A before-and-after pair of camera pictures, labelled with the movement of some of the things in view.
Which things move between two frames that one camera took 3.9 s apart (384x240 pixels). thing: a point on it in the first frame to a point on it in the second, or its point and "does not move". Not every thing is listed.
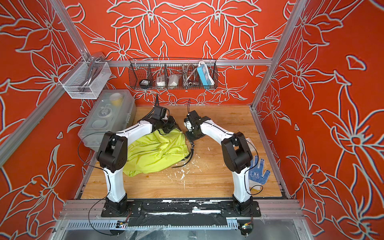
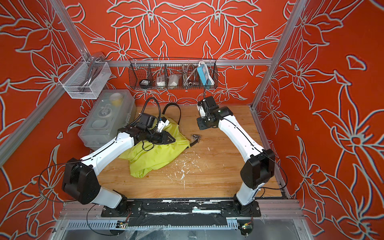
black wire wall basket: [173, 74] does not move
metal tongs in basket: [189, 75] does not move
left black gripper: [173, 124] to [165, 135]
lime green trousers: [155, 151] does not move
